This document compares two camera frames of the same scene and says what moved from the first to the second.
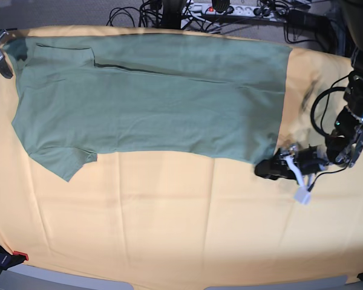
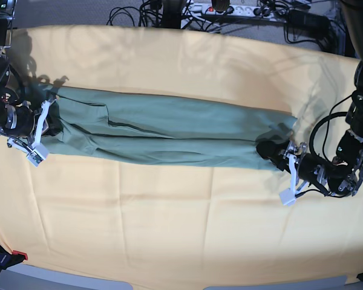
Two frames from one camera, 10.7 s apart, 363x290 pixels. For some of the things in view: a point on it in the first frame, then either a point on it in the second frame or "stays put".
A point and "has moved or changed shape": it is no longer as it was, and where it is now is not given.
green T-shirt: x=81 y=95 has moved or changed shape
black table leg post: x=172 y=14 stays put
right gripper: x=307 y=161 to x=302 y=167
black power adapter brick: x=311 y=22 stays put
